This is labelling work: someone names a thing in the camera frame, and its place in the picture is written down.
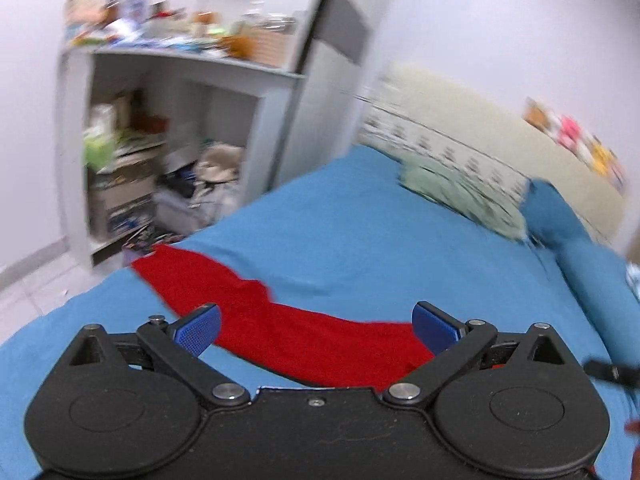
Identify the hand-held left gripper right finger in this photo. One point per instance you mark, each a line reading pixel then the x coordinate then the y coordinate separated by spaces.
pixel 434 331

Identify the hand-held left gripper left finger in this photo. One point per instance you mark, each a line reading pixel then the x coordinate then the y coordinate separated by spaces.
pixel 200 332

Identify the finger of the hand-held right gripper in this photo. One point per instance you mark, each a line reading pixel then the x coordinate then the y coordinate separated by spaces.
pixel 612 373

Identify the red small garment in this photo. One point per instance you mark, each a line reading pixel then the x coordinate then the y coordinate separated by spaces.
pixel 280 320

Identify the grey storage bin with clothes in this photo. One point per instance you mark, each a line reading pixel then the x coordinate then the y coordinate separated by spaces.
pixel 190 207

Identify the blue pillow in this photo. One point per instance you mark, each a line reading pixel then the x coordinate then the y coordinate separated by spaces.
pixel 575 240

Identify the green pillow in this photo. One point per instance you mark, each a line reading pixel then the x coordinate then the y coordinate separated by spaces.
pixel 460 195

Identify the beige hat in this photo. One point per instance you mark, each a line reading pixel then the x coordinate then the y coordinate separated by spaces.
pixel 220 162

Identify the green packet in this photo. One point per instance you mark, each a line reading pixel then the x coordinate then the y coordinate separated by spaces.
pixel 99 150

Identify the beige padded headboard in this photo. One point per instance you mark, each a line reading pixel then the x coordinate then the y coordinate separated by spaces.
pixel 500 130

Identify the grey open shelf unit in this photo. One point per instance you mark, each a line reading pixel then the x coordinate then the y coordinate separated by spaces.
pixel 270 110

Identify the row of plush toys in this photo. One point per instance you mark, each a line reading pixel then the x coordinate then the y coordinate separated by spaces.
pixel 570 132

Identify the brown plush toy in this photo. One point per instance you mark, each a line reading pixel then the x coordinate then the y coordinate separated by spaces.
pixel 237 45

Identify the grey sliding door wardrobe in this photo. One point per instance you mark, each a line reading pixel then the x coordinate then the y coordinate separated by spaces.
pixel 330 60

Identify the woven storage basket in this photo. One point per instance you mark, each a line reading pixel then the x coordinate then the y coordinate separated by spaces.
pixel 272 45

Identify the pile of small toys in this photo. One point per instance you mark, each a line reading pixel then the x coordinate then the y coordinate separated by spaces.
pixel 165 27

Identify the pale plush doll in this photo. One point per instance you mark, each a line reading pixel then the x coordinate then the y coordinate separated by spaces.
pixel 84 10

